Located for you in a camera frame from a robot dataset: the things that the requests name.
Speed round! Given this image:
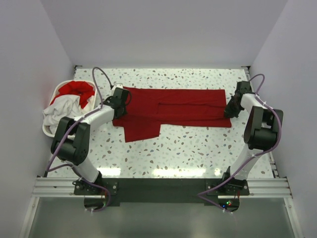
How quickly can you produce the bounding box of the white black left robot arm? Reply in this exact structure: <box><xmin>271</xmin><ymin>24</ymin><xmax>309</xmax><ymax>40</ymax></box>
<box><xmin>47</xmin><ymin>85</ymin><xmax>132</xmax><ymax>194</ymax></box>

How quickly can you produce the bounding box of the white laundry basket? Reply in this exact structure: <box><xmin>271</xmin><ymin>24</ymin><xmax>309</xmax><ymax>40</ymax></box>
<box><xmin>42</xmin><ymin>80</ymin><xmax>97</xmax><ymax>137</ymax></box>

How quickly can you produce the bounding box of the aluminium table frame rail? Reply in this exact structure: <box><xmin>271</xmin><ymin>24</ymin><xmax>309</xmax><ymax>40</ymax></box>
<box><xmin>29</xmin><ymin>64</ymin><xmax>304</xmax><ymax>238</ymax></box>

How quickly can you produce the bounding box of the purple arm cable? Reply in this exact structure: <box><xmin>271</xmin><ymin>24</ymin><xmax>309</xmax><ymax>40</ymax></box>
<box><xmin>46</xmin><ymin>66</ymin><xmax>117</xmax><ymax>213</ymax></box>
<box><xmin>197</xmin><ymin>73</ymin><xmax>283</xmax><ymax>211</ymax></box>

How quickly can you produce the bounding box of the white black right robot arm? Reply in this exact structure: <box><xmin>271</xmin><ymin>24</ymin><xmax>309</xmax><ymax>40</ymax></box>
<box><xmin>220</xmin><ymin>81</ymin><xmax>283</xmax><ymax>195</ymax></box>

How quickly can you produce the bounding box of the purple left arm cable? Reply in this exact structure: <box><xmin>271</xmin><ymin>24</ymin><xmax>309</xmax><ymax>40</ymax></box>
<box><xmin>46</xmin><ymin>66</ymin><xmax>117</xmax><ymax>213</ymax></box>

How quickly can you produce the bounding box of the dark red t-shirt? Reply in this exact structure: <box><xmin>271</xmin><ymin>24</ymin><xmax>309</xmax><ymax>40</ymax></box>
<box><xmin>112</xmin><ymin>88</ymin><xmax>232</xmax><ymax>142</ymax></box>

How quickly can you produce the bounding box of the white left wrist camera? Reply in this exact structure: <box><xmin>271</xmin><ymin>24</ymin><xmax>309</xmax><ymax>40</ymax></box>
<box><xmin>111</xmin><ymin>83</ymin><xmax>123</xmax><ymax>90</ymax></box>

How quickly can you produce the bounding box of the bright red t-shirt in basket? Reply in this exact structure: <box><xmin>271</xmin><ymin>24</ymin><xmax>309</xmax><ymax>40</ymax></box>
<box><xmin>53</xmin><ymin>81</ymin><xmax>95</xmax><ymax>109</ymax></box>

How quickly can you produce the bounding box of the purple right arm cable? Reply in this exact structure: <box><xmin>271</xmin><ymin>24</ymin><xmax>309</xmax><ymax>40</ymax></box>
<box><xmin>197</xmin><ymin>73</ymin><xmax>283</xmax><ymax>211</ymax></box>

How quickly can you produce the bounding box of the white t-shirt in basket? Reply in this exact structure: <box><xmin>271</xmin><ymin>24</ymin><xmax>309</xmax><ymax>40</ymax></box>
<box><xmin>43</xmin><ymin>95</ymin><xmax>83</xmax><ymax>137</ymax></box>

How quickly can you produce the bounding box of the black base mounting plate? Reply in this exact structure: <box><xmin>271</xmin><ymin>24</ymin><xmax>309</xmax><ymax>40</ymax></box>
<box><xmin>72</xmin><ymin>178</ymin><xmax>250</xmax><ymax>211</ymax></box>

